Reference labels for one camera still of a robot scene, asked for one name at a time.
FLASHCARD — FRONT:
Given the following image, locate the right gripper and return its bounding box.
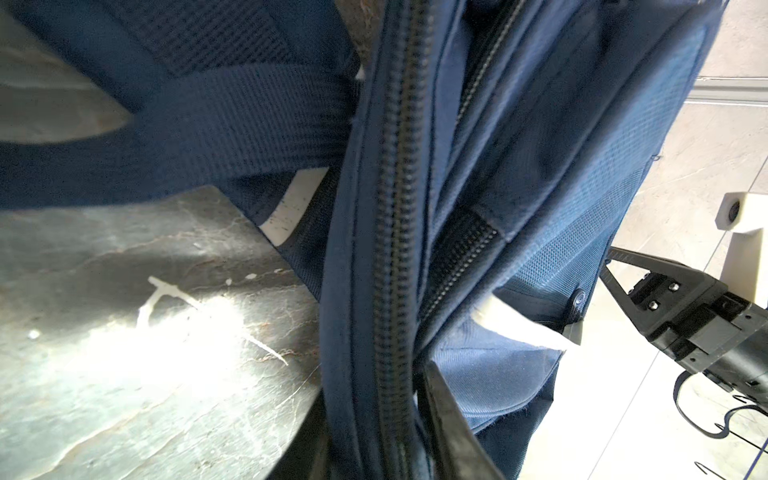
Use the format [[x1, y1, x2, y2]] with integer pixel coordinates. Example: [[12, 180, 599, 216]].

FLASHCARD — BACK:
[[600, 247, 767, 396]]

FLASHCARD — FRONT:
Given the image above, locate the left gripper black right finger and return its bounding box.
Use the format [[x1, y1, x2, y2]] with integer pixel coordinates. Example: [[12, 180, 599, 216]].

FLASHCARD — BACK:
[[417, 361, 504, 480]]

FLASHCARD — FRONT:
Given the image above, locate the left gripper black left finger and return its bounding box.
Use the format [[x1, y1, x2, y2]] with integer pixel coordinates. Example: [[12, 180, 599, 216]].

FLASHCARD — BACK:
[[267, 394, 330, 480]]

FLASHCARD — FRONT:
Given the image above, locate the navy blue student backpack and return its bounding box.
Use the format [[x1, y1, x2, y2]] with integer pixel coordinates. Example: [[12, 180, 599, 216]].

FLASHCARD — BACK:
[[1, 1, 725, 479]]

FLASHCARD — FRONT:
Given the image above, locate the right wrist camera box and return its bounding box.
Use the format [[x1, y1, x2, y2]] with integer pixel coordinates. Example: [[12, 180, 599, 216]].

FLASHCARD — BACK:
[[715, 192, 767, 308]]

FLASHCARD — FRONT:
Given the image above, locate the black wire hook rack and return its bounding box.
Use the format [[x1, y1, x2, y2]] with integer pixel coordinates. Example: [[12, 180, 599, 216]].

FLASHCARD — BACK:
[[692, 401, 768, 480]]

